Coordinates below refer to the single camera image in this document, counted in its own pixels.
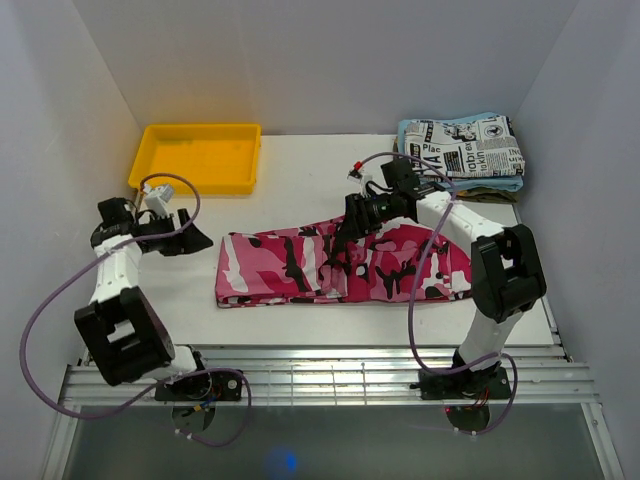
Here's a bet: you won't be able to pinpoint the yellow plastic tray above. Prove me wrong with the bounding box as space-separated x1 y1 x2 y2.
128 123 262 196

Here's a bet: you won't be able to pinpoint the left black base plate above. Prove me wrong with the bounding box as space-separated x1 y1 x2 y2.
154 371 242 403

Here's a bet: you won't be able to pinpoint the pink camouflage trousers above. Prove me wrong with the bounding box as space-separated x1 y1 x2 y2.
215 218 471 308

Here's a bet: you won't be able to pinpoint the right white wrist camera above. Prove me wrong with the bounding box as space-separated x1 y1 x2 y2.
347 161 372 186

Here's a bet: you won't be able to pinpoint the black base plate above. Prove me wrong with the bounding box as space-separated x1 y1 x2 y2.
409 367 511 400
154 371 242 403

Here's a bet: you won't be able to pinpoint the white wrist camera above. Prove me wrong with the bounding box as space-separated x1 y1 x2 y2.
143 183 175 218
347 161 372 186

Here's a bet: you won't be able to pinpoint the aluminium rail frame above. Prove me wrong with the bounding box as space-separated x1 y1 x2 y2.
42 192 624 480

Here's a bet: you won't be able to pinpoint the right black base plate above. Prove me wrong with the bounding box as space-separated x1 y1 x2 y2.
409 367 511 400

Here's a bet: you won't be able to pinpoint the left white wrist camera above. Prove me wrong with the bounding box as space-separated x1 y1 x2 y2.
143 183 175 218

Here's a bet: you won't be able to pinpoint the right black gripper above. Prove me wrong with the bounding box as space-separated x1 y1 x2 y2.
333 193 397 246

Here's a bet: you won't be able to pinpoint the newspaper print folded trousers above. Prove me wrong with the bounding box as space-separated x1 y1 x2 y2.
396 112 525 193

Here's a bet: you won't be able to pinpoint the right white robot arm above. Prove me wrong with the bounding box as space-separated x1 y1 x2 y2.
332 153 547 397

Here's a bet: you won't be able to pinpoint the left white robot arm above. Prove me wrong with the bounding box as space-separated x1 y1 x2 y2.
74 197 213 400

